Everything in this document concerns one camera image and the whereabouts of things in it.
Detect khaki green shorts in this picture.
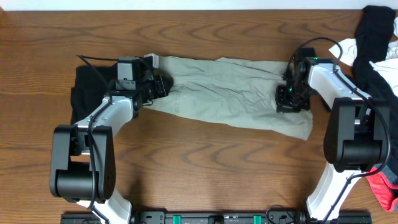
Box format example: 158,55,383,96
150,56,313,140

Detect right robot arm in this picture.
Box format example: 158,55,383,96
275,48,391,223

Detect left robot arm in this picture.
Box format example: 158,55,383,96
50,65,174,223

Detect black folded garment left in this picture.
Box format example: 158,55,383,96
70,64,137,125

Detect white garment right pile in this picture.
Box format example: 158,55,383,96
329,8,397,95

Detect black garment right pile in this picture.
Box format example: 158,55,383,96
352,6,397,173

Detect grey red trimmed garment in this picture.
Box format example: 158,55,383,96
366,166,397,212

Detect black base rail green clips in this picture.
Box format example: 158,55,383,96
60,209,373,224

